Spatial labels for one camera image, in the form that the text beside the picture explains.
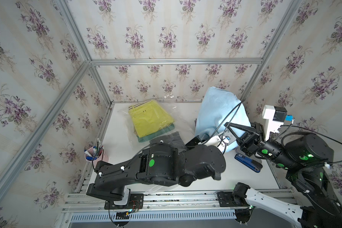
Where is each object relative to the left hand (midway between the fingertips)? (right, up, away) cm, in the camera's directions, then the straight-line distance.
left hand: (216, 143), depth 47 cm
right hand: (+2, +7, -6) cm, 9 cm away
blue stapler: (+34, -21, +38) cm, 55 cm away
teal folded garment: (-29, -5, +46) cm, 54 cm away
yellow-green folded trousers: (-32, +9, +51) cm, 61 cm away
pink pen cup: (-61, -14, +34) cm, 71 cm away
